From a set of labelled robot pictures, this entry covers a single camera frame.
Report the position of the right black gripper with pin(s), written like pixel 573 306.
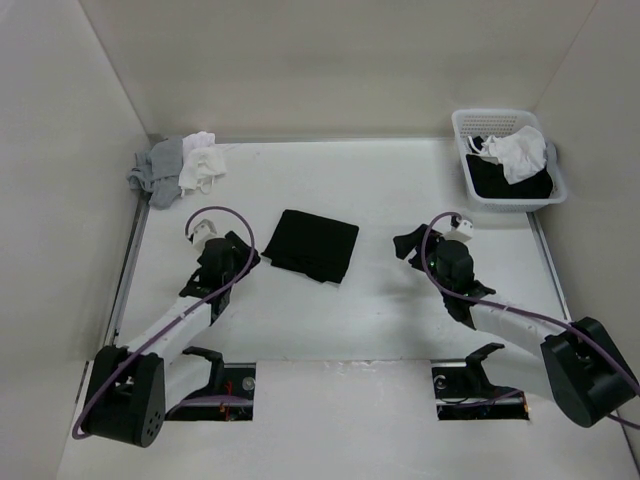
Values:
pixel 405 243

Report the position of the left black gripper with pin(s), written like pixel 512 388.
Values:
pixel 240 252

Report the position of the black tank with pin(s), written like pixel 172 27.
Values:
pixel 318 247
pixel 489 182

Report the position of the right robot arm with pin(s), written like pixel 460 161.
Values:
pixel 575 364

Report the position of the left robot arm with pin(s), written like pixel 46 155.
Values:
pixel 161 375

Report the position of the white tank top on table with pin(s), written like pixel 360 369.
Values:
pixel 203 163

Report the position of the black tank top in basket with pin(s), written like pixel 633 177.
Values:
pixel 489 182

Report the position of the grey tank top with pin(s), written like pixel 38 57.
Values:
pixel 156 172

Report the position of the white tank top in basket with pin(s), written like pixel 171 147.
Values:
pixel 520 155

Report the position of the white plastic basket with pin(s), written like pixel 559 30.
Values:
pixel 502 123

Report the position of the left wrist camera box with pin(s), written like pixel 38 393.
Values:
pixel 204 231

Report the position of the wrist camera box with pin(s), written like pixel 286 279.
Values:
pixel 204 231
pixel 461 229

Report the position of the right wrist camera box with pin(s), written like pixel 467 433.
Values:
pixel 461 229

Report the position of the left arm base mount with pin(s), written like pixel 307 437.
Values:
pixel 202 386

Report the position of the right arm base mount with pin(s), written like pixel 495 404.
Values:
pixel 463 391

